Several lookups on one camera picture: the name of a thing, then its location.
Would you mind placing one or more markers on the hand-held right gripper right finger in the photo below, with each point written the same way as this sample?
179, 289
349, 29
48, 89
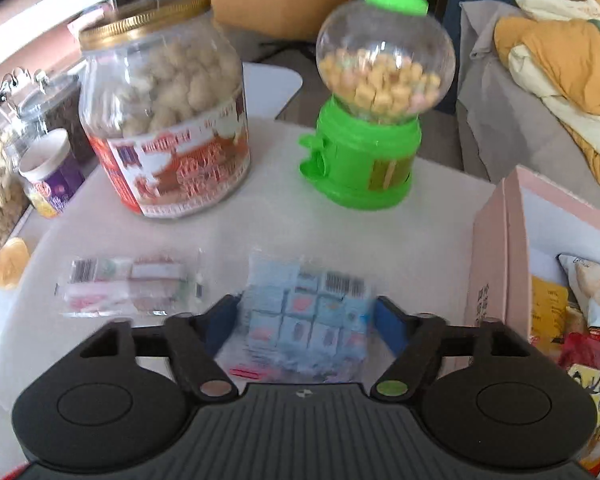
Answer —
387, 325

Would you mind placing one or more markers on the pink cardboard box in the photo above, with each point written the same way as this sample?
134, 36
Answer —
490, 260

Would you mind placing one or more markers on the yellow cream duvet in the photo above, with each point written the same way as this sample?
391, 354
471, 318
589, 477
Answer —
560, 50

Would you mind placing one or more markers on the green candy dispenser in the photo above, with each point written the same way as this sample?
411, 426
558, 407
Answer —
365, 160

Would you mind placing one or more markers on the blue candy bag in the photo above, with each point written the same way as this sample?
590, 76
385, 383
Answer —
300, 310

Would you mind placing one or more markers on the white rice cracker packet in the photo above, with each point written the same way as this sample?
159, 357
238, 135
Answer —
595, 290

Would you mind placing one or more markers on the red egg snack packet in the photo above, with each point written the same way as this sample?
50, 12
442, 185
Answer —
590, 355

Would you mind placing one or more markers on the glass jar dark contents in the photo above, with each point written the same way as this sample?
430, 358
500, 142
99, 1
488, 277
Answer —
62, 110

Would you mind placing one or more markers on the white side table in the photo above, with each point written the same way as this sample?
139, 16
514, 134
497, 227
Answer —
272, 90

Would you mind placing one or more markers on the orange jelly cup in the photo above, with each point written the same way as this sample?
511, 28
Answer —
10, 262

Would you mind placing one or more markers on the yellow snack packet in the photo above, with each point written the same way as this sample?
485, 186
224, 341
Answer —
547, 310

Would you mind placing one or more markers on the grey bed sheet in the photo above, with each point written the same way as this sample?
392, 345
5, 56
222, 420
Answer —
495, 110

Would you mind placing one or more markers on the purple paper cup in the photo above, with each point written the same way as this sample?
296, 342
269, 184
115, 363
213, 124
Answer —
52, 180

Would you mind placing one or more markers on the clear pastel candy packet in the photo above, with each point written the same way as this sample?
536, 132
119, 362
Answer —
130, 285

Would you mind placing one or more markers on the plastic peanut jar gold lid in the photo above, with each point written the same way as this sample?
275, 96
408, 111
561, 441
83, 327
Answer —
170, 110

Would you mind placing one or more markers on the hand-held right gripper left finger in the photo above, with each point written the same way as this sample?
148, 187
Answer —
222, 320

